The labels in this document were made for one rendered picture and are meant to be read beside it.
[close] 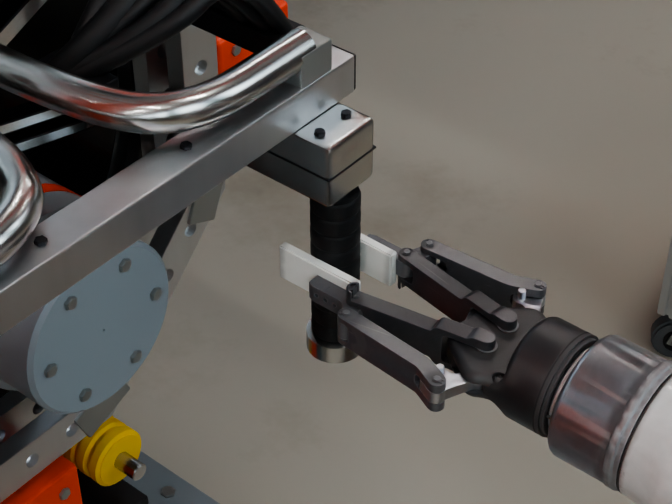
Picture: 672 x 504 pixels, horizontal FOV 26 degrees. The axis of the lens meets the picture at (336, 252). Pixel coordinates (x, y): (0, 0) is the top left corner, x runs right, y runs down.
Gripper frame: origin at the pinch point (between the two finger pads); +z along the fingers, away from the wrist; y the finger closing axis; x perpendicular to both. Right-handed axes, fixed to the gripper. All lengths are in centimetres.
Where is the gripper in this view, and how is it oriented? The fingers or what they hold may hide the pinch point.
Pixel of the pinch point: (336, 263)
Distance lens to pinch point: 105.2
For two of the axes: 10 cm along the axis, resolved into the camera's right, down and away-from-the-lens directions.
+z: -7.7, -4.1, 4.9
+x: 0.0, -7.7, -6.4
